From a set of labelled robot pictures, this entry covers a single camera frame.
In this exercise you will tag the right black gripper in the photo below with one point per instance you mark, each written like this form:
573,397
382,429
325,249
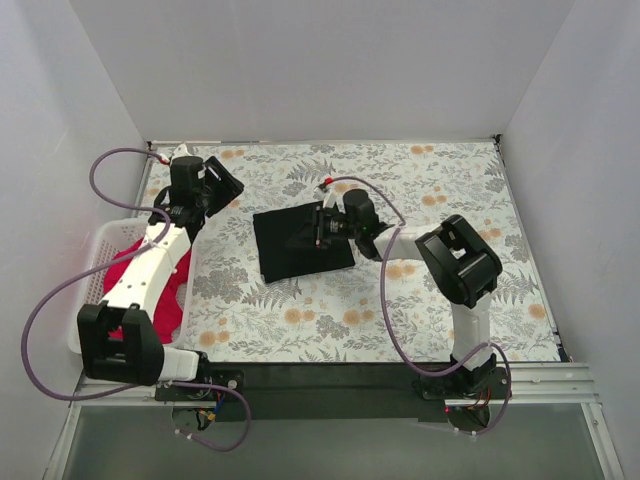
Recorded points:
318,227

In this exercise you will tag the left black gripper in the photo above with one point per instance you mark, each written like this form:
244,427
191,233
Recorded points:
220,179

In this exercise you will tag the black t shirt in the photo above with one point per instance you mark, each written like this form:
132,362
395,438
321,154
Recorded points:
287,249

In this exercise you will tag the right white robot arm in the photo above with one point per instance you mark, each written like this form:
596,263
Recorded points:
464,268

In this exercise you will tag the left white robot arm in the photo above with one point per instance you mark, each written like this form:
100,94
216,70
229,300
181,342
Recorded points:
117,336

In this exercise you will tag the floral table cloth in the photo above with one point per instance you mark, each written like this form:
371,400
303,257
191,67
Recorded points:
234,315

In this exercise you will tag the red t shirt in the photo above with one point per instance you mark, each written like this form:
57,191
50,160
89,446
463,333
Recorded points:
168,314

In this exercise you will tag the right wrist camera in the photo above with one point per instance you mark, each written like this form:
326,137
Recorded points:
324,192

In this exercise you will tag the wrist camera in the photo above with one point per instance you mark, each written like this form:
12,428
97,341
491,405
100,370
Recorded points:
181,150
324,192

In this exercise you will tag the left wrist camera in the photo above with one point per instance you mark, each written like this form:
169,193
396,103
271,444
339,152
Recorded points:
181,150

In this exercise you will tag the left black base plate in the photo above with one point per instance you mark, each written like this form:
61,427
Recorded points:
205,395

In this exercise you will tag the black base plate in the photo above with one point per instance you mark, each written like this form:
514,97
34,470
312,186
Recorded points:
205,395
473,400

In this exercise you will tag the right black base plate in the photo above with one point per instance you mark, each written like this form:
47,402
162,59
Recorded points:
473,400

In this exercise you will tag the aluminium frame rail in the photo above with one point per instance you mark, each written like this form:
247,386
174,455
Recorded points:
532,383

